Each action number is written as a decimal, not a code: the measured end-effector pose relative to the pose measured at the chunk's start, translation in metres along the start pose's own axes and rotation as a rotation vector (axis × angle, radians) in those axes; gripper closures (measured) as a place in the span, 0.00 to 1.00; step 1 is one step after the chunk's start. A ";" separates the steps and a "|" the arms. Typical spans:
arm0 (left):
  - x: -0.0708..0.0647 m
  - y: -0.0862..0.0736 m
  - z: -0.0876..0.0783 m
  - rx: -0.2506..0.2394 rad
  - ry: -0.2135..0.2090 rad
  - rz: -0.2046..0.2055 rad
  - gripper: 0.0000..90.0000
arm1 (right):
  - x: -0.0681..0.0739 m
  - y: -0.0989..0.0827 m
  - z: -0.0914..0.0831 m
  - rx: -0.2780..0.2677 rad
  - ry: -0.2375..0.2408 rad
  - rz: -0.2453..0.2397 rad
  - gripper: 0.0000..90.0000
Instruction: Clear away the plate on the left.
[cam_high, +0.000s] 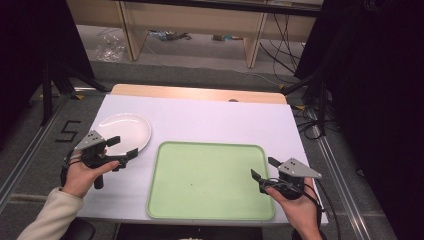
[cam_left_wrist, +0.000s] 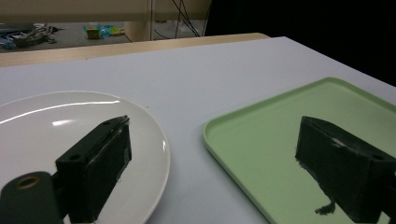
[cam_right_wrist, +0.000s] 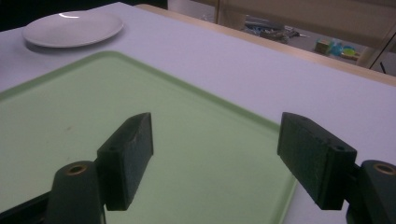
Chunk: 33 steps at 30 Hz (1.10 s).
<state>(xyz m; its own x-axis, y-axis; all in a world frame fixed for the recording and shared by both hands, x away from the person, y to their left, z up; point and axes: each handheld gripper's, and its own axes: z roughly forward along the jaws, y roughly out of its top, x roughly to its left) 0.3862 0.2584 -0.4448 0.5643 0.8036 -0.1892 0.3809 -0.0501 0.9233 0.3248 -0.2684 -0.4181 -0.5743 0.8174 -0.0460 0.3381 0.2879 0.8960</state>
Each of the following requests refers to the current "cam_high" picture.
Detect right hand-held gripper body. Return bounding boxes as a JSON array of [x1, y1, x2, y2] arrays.
[[259, 157, 323, 201]]

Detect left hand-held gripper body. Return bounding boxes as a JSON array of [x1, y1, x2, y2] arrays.
[[73, 129, 130, 190]]

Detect white plate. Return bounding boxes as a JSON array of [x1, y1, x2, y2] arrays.
[[96, 112, 153, 158]]

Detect person's left hand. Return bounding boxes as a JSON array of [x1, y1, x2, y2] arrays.
[[61, 151, 121, 200]]

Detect person's right hand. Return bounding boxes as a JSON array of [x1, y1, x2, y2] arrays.
[[265, 177, 323, 240]]

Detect light green tray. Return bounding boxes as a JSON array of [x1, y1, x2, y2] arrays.
[[145, 140, 277, 222]]

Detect black metal stand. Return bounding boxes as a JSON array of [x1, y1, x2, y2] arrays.
[[282, 72, 330, 138], [39, 61, 111, 127]]

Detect white table cover sheet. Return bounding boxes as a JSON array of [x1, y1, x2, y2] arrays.
[[77, 93, 330, 225]]

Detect light wooden table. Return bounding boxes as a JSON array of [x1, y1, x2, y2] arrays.
[[109, 83, 288, 105]]

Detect black chair seat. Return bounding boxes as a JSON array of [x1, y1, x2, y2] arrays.
[[61, 217, 98, 240]]

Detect clear plastic bag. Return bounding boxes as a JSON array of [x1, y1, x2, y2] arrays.
[[94, 31, 127, 64]]

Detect black curtain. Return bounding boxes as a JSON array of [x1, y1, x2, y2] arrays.
[[0, 0, 97, 149], [294, 0, 424, 240]]

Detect blue clutter on floor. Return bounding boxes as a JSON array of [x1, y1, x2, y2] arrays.
[[147, 29, 193, 42]]

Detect light wooden desk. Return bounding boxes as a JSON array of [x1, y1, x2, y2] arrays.
[[66, 0, 325, 70]]

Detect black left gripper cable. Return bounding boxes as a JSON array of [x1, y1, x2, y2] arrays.
[[59, 149, 83, 188]]

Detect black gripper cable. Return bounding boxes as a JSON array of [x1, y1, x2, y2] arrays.
[[266, 177, 343, 240], [59, 149, 83, 188]]

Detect metal floor rail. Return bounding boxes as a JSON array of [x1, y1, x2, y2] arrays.
[[305, 105, 375, 240], [0, 94, 73, 212]]

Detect black floor cables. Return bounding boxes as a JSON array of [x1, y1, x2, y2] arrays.
[[292, 105, 327, 138]]

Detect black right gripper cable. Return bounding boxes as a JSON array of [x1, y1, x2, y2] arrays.
[[266, 177, 343, 240]]

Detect hanging black cables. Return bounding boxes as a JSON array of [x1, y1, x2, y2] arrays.
[[259, 12, 305, 85]]

